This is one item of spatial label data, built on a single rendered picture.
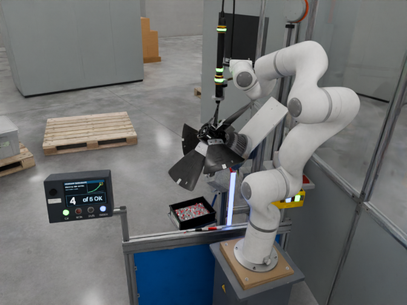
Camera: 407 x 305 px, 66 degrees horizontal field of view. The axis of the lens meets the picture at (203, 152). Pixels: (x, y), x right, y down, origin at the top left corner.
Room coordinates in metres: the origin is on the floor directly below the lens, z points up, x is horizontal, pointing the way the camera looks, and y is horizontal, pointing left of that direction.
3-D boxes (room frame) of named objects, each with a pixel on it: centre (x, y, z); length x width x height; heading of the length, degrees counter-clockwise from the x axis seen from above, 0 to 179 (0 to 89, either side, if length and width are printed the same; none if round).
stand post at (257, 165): (1.84, -0.37, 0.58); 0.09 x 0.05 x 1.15; 13
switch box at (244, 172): (1.93, -0.35, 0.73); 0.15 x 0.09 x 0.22; 103
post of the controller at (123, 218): (1.16, 0.37, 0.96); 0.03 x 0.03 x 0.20; 13
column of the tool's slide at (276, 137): (2.16, -0.55, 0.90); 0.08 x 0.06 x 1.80; 48
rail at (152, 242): (1.26, -0.05, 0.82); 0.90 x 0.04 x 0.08; 103
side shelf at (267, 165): (1.87, -0.58, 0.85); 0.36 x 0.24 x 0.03; 13
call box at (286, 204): (1.35, -0.44, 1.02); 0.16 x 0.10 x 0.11; 103
